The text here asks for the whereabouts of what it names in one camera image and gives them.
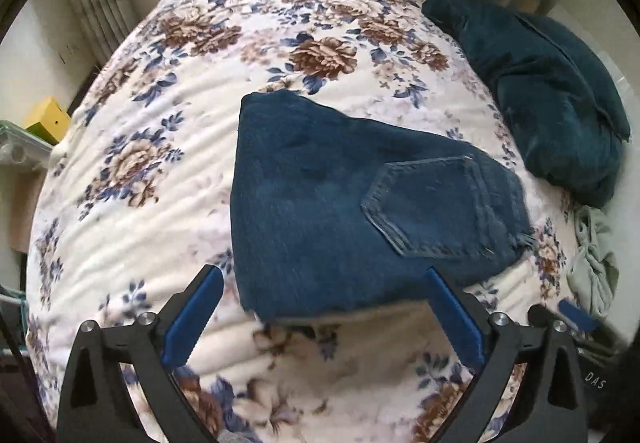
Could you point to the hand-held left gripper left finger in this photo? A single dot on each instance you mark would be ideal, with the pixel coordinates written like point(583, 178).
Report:
point(192, 318)

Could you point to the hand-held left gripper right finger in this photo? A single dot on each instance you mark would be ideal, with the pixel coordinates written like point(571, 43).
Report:
point(455, 318)

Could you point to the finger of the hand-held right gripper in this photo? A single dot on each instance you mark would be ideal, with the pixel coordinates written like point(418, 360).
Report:
point(579, 315)

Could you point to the dark blue denim pants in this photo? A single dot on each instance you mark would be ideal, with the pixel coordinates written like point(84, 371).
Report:
point(310, 198)

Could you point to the light green cloth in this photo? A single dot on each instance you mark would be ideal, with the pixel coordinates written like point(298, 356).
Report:
point(595, 263)

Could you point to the floral blanket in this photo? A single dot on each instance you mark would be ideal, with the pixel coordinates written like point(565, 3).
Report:
point(150, 203)

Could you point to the dark teal plush blanket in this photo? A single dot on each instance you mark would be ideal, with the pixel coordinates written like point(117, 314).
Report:
point(550, 88)

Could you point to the clear plastic container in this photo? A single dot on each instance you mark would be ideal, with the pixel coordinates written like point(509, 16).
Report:
point(22, 145)

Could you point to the yellow box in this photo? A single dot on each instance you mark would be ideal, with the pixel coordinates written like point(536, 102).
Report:
point(47, 120)

